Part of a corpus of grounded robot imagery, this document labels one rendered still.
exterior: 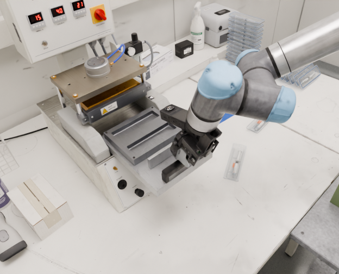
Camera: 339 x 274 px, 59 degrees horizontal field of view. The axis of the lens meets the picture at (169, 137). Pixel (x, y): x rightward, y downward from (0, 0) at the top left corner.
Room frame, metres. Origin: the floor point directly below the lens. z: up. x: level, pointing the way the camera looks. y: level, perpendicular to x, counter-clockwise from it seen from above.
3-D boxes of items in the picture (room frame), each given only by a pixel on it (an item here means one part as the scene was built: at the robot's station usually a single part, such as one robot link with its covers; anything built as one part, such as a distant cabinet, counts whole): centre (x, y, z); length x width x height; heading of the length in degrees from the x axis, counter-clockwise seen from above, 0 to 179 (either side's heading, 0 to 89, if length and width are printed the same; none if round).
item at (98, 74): (0.94, 0.23, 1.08); 0.31 x 0.24 x 0.13; 128
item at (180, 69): (1.57, -0.09, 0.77); 0.84 x 0.30 x 0.04; 130
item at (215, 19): (1.77, -0.32, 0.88); 0.25 x 0.20 x 0.17; 34
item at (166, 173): (0.58, -0.04, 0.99); 0.15 x 0.02 x 0.04; 128
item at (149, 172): (0.68, 0.05, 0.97); 0.30 x 0.22 x 0.08; 38
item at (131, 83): (0.91, 0.22, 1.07); 0.22 x 0.17 x 0.10; 128
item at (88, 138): (0.76, 0.29, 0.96); 0.25 x 0.05 x 0.07; 38
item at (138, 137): (0.72, 0.08, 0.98); 0.20 x 0.17 x 0.03; 128
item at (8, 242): (0.52, 0.54, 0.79); 0.20 x 0.08 x 0.08; 40
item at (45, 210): (0.61, 0.44, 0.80); 0.19 x 0.13 x 0.09; 40
